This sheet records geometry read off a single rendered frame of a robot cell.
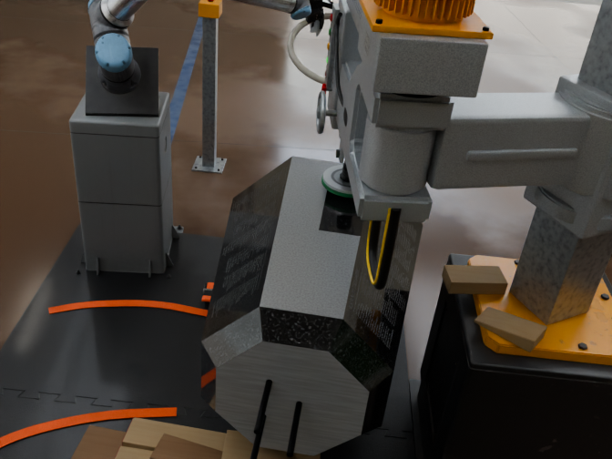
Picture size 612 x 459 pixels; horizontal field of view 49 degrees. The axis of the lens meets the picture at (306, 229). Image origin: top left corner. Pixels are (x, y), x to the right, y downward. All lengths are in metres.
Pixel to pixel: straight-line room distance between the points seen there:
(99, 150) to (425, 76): 1.97
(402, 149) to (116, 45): 1.63
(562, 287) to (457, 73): 0.92
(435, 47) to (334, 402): 1.13
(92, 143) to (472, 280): 1.81
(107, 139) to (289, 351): 1.56
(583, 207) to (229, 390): 1.20
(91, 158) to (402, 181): 1.83
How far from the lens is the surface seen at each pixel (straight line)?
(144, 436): 2.58
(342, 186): 2.60
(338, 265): 2.26
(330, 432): 2.29
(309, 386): 2.15
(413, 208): 1.87
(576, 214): 2.13
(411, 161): 1.80
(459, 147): 1.84
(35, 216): 4.16
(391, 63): 1.59
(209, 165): 4.56
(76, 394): 3.03
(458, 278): 2.38
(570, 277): 2.29
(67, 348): 3.23
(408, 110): 1.73
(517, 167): 1.96
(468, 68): 1.64
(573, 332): 2.40
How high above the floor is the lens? 2.20
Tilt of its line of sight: 34 degrees down
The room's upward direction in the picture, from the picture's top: 6 degrees clockwise
